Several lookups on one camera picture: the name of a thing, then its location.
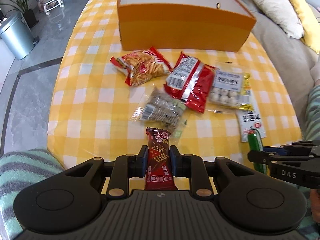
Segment dark red chocolate bar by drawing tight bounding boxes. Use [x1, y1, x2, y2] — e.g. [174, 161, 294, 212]
[145, 127, 177, 191]

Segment white green sausage packet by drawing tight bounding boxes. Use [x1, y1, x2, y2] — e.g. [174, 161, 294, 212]
[236, 97, 270, 174]

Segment cream pillow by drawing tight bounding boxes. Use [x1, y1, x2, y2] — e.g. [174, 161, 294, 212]
[252, 0, 304, 39]

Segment yellow checkered tablecloth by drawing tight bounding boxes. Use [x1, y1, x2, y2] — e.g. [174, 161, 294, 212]
[47, 0, 303, 193]

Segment orange cardboard box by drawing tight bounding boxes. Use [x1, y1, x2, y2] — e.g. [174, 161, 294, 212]
[117, 0, 256, 52]

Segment yellow snack packet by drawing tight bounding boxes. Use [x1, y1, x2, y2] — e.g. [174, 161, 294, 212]
[239, 73, 253, 111]

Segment potted green plant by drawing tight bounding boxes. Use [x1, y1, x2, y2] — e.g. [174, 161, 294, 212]
[1, 0, 38, 28]

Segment yellow pillow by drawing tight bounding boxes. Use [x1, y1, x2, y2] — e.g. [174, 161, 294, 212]
[289, 0, 320, 54]

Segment red silver snack bag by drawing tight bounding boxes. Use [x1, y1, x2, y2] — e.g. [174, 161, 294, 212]
[164, 53, 216, 113]

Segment small white stool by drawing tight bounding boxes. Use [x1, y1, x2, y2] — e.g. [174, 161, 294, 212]
[38, 0, 65, 15]

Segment clear bag mixed nuts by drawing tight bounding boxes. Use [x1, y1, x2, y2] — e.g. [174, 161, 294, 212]
[131, 87, 187, 139]

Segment silver trash can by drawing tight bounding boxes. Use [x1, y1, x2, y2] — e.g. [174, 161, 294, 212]
[1, 11, 39, 60]

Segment grey sofa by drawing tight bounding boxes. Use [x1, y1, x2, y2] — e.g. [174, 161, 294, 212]
[241, 0, 318, 131]

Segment red fries snack bag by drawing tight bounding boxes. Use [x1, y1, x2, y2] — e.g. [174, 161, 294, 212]
[110, 47, 173, 87]

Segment clear bag white balls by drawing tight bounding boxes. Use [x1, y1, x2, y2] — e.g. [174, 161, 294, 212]
[208, 62, 250, 109]

